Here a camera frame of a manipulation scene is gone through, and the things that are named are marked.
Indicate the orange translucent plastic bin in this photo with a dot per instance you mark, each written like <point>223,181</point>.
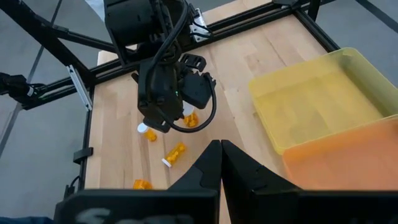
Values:
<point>342,161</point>

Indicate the large orange pill bottle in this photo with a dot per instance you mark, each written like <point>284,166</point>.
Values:
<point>141,184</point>

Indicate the black rail clip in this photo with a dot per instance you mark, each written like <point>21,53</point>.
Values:
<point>82,155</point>

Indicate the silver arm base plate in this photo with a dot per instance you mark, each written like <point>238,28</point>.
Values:
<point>199,29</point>

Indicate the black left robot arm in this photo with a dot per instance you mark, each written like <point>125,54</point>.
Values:
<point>130,21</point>

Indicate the slim orange pill bottle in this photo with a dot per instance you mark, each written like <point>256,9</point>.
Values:
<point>175,152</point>

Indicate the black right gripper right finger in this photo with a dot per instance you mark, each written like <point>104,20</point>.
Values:
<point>248,180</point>

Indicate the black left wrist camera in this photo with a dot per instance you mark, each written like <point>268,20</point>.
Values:
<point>196,90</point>

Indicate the silver frame corner bracket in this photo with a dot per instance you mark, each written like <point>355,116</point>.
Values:
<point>79,87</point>

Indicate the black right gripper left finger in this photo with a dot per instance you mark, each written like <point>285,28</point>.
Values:
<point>202,174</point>

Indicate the blue fabric item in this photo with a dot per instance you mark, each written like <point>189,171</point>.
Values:
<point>25,220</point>

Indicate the yellow translucent plastic bin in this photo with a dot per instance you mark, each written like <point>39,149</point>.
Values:
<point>311,102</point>

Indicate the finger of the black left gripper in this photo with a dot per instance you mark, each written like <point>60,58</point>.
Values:
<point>155,119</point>
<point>174,112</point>

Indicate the medium orange pill bottle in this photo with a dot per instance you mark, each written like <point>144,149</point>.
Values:
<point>191,120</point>
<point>150,135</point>

